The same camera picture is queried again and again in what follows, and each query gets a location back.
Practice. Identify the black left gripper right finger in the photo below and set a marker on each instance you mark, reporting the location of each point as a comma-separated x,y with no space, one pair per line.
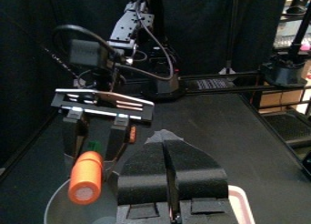
198,179

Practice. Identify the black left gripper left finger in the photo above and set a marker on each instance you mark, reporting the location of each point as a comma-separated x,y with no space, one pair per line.
142,179

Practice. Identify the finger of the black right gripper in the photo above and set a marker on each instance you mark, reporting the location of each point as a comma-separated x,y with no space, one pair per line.
75,130
117,136

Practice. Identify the orange toy carrot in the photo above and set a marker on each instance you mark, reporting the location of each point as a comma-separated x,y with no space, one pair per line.
85,179

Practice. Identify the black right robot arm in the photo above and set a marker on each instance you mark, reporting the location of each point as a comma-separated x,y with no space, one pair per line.
131,24

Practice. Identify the grey bowl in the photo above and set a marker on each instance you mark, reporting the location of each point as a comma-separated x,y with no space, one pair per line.
59,208

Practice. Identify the grey tape piece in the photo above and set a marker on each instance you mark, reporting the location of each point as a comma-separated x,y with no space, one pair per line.
162,135

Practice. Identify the pink plate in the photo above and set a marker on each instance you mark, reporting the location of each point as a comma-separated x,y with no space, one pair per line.
242,206

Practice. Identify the black ribbed floor mat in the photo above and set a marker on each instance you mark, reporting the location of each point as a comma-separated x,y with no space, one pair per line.
290,126

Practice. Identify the brown cardboard box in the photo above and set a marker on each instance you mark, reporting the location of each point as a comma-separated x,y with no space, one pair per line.
279,98

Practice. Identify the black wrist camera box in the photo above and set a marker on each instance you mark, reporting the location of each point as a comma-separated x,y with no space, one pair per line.
84,53

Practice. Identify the black aluminium frame rail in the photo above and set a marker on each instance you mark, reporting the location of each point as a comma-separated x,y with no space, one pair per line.
227,88

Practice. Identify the black vertical frame pole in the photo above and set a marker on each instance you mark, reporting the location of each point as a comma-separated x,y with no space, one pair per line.
232,30

